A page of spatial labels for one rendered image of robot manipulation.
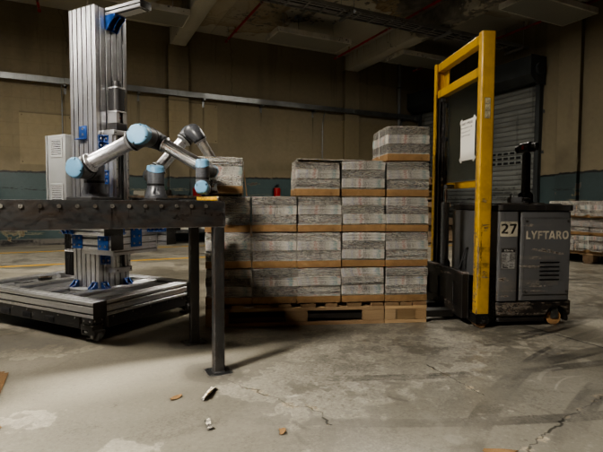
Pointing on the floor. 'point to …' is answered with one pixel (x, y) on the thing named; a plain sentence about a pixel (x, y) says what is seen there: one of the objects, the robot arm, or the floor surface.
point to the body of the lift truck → (521, 257)
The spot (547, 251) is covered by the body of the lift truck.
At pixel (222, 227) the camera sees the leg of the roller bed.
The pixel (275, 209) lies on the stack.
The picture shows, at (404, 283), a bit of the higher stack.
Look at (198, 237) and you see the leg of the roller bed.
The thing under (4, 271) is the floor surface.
